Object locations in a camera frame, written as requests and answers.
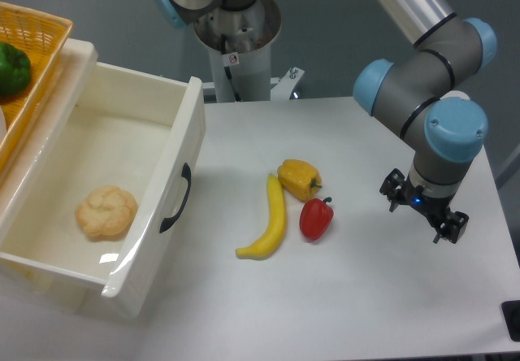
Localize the red bell pepper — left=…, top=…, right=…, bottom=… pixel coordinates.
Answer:
left=299, top=197, right=334, bottom=241

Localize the yellow woven basket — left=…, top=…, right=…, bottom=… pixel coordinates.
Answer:
left=1, top=2, right=73, bottom=171

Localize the white drawer cabinet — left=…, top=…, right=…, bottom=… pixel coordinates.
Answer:
left=1, top=39, right=98, bottom=312

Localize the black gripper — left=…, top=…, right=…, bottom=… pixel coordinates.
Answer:
left=379, top=168, right=469, bottom=244

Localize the black corner clamp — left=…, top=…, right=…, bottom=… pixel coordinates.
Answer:
left=501, top=300, right=520, bottom=342

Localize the yellow bell pepper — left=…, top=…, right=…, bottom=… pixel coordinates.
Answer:
left=277, top=159, right=322, bottom=202

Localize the yellow banana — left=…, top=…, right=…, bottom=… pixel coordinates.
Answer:
left=235, top=174, right=287, bottom=260

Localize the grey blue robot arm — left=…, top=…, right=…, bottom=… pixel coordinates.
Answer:
left=155, top=0, right=497, bottom=243

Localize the black top drawer handle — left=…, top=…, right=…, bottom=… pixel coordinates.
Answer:
left=158, top=163, right=193, bottom=234

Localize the bread roll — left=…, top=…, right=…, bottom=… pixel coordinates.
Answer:
left=75, top=185, right=138, bottom=239

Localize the green bell pepper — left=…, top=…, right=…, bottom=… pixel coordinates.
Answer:
left=0, top=42, right=32, bottom=96

